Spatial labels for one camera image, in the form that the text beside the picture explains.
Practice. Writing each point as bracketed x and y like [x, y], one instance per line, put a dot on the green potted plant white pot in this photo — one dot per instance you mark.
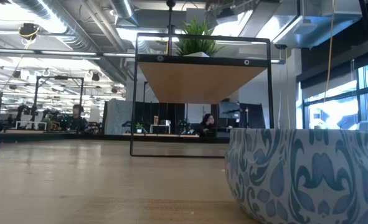
[197, 39]

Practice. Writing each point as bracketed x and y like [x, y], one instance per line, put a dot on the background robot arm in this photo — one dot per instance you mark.
[184, 126]

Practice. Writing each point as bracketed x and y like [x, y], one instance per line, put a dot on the pale blue patterned candle tin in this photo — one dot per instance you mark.
[311, 177]

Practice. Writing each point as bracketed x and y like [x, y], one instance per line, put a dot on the black partition curtain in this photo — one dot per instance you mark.
[158, 112]

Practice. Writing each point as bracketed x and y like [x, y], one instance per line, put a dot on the person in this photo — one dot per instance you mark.
[77, 119]
[208, 123]

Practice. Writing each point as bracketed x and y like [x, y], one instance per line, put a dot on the white background riser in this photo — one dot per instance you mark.
[160, 127]

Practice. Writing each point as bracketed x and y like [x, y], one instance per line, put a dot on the background monitor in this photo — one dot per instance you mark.
[229, 110]

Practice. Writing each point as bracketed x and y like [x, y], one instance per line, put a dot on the small background potted plant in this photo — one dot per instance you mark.
[139, 127]

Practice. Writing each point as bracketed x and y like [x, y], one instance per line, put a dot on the grey partition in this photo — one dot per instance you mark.
[116, 115]

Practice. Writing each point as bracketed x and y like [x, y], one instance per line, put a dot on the wooden shelf riser black frame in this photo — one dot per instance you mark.
[202, 82]

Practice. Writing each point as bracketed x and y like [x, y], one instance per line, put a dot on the black security camera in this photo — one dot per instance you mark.
[280, 46]

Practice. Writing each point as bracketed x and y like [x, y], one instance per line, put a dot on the black gantry frame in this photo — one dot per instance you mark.
[59, 77]

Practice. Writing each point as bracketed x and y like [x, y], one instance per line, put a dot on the silver rectangular air duct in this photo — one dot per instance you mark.
[320, 28]

